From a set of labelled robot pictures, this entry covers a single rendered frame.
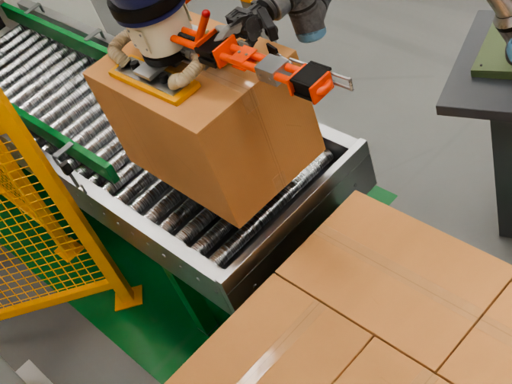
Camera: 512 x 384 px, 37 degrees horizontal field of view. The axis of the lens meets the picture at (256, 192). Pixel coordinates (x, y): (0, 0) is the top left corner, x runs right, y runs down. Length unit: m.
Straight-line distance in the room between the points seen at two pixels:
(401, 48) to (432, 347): 2.14
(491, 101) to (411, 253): 0.52
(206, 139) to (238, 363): 0.64
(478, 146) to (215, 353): 1.61
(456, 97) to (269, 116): 0.60
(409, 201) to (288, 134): 0.99
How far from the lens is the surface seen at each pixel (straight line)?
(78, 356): 3.18
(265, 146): 2.26
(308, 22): 2.27
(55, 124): 3.34
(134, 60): 2.36
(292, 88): 1.88
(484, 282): 2.22
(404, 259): 2.29
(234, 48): 2.07
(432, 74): 3.75
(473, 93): 2.45
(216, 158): 2.14
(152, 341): 3.06
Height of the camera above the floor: 2.33
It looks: 43 degrees down
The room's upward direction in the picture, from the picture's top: 22 degrees counter-clockwise
